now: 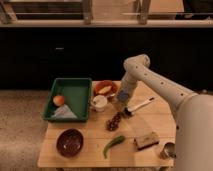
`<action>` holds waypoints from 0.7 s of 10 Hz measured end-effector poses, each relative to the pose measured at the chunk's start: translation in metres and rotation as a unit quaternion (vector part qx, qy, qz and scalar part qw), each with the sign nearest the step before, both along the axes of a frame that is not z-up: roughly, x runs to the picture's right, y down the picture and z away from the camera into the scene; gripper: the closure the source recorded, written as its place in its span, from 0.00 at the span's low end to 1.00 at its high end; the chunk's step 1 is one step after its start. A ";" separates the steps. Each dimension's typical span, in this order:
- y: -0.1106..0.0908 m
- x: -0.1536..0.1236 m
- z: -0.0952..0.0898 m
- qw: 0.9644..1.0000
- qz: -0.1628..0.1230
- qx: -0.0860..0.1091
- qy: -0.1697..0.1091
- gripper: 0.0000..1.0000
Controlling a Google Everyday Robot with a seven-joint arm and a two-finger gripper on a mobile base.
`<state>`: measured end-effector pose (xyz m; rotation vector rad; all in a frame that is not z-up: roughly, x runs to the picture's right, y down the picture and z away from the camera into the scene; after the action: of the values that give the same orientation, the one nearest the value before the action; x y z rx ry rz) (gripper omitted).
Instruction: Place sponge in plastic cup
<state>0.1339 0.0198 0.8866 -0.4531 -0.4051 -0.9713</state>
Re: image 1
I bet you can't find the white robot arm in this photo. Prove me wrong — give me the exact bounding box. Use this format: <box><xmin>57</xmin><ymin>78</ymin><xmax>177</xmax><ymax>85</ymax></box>
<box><xmin>117</xmin><ymin>54</ymin><xmax>213</xmax><ymax>171</ymax></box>

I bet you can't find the white plastic cup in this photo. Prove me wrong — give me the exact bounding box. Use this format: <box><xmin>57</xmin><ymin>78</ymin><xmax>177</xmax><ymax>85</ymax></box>
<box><xmin>91</xmin><ymin>95</ymin><xmax>108</xmax><ymax>112</ymax></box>

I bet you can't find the metal cup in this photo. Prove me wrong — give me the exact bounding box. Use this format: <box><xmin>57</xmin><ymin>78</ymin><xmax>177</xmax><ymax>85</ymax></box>
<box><xmin>160</xmin><ymin>142</ymin><xmax>176</xmax><ymax>159</ymax></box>

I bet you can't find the orange bowl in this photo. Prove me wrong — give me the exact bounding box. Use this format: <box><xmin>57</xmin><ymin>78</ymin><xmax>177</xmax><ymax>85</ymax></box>
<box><xmin>94</xmin><ymin>80</ymin><xmax>118</xmax><ymax>97</ymax></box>

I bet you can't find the yellow food piece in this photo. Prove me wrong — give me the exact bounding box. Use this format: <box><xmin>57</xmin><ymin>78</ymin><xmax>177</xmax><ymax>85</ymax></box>
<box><xmin>98</xmin><ymin>86</ymin><xmax>112</xmax><ymax>94</ymax></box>

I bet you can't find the dark grape bunch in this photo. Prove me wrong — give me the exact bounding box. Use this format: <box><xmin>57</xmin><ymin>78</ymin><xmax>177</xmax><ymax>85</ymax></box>
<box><xmin>106</xmin><ymin>112</ymin><xmax>121</xmax><ymax>131</ymax></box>

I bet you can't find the green pepper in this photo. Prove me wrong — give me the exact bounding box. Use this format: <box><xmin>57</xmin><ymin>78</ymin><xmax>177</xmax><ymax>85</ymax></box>
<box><xmin>103</xmin><ymin>135</ymin><xmax>126</xmax><ymax>159</ymax></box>

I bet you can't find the green plastic tray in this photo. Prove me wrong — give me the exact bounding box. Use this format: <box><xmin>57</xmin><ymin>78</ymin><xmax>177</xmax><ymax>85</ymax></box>
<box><xmin>42</xmin><ymin>78</ymin><xmax>92</xmax><ymax>122</ymax></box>

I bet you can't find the grey folded cloth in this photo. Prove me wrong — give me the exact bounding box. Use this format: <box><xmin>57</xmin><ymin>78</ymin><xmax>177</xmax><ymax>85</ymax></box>
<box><xmin>53</xmin><ymin>104</ymin><xmax>76</xmax><ymax>118</ymax></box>

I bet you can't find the orange fruit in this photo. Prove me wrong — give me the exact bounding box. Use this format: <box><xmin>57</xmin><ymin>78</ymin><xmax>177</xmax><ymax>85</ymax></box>
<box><xmin>53</xmin><ymin>95</ymin><xmax>65</xmax><ymax>107</ymax></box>

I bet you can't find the dark brown bowl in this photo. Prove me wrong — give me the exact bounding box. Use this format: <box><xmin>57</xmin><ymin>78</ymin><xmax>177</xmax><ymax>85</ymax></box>
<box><xmin>56</xmin><ymin>129</ymin><xmax>84</xmax><ymax>158</ymax></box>

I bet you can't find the wooden railing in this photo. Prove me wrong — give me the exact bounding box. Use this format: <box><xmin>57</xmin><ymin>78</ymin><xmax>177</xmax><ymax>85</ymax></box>
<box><xmin>0</xmin><ymin>0</ymin><xmax>213</xmax><ymax>28</ymax></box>

